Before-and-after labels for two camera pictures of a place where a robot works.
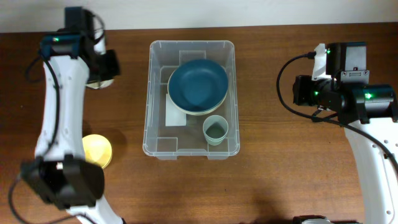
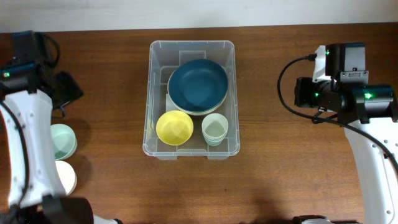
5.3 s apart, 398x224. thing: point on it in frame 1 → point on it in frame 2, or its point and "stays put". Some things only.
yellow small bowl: (97, 149) → (175, 127)
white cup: (99, 47) → (214, 126)
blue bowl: (198, 84) stays put
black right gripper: (300, 91) stays put
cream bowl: (198, 112) stays put
